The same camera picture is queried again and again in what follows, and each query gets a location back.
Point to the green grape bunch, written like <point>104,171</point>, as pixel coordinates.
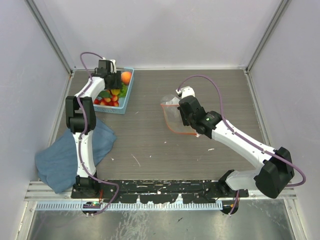
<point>123,91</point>

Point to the yellow star fruit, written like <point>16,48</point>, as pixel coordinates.
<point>115,92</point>

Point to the blue cloth towel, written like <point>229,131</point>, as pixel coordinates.
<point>57,165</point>

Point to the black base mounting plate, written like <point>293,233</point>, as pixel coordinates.
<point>156,191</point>

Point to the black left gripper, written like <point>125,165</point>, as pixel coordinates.
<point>117,85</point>

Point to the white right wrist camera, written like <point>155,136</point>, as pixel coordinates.
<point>185,92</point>

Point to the green leaves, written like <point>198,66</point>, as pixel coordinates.
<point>105,94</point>

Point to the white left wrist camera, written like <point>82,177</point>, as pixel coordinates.
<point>109,65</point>

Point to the red strawberries pile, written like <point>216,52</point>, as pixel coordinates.
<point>112,102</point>

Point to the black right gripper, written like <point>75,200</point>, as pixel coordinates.
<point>185,122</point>

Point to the clear zip bag orange zipper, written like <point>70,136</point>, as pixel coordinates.
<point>172,116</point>

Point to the orange peach fruit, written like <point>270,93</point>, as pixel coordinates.
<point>126,77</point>

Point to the light blue plastic basket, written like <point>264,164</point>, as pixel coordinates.
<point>122,101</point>

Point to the slotted cable duct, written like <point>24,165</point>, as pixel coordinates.
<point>82,205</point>

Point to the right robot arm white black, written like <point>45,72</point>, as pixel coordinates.
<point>272,167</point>

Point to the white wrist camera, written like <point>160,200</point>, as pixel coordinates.
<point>185,92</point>
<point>109,65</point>

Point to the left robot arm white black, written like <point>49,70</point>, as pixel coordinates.
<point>81,121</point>

